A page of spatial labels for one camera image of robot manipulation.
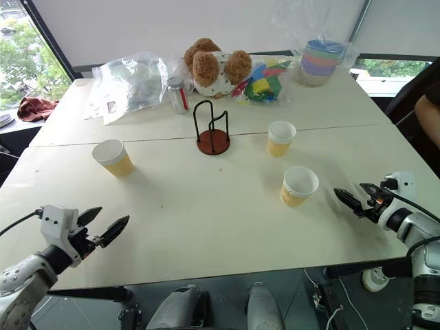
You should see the white floor cable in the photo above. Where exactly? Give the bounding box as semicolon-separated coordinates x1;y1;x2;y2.
302;267;369;330

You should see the bag of colourful pieces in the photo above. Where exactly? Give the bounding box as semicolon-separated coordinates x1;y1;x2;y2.
230;56;294;108

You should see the clear plastic bowl bag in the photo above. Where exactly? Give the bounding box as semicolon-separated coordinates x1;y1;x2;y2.
270;0;361;89

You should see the clear bottle grey cap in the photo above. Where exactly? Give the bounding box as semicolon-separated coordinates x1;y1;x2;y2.
166;76;190;115

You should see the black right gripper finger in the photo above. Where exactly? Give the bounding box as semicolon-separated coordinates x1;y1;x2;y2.
333;187;366;217
359;182;386;200

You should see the brown teddy bear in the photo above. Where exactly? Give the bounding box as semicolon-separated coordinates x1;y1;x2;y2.
183;37;253;100

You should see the black window frame post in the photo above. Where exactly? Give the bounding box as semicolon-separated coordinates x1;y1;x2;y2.
19;0;84;80

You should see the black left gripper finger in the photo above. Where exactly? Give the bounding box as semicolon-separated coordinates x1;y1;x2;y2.
91;215;131;249
77;206;103;228

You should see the yellow white paper cup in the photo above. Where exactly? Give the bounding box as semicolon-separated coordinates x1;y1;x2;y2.
280;166;320;209
266;120;298;158
91;138;134;178

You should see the black wire cup holder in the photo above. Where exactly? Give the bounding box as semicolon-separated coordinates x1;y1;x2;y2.
192;100;232;157

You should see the stack of coloured bowls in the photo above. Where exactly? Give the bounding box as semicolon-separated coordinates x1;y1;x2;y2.
296;39;347;87

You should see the red cloth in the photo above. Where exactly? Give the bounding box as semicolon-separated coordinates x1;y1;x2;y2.
16;96;60;122

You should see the clear plastic zip bag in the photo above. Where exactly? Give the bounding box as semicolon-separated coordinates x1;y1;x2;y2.
84;51;170;127

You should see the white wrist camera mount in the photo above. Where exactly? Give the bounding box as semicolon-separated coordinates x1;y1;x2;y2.
380;171;419;209
40;205;81;268

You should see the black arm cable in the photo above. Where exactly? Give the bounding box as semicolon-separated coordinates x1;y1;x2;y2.
389;190;440;259
0;208;44;238

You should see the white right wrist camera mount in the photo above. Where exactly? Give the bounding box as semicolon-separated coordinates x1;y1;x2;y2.
380;171;419;209

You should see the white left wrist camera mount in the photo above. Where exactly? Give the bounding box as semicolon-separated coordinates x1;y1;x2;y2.
40;205;81;268

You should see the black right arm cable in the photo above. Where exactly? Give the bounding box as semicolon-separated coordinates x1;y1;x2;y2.
389;190;440;259

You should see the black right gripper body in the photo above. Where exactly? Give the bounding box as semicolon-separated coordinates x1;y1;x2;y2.
355;191;395;223

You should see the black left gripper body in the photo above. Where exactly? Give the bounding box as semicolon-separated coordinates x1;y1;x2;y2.
67;223;98;266

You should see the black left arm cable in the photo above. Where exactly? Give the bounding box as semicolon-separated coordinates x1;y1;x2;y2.
0;208;44;238

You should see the white round table foot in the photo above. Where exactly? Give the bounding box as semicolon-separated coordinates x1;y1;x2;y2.
362;265;392;294

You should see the black table frame bar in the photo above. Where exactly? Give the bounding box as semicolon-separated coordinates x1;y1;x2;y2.
325;256;413;280
47;285;134;304

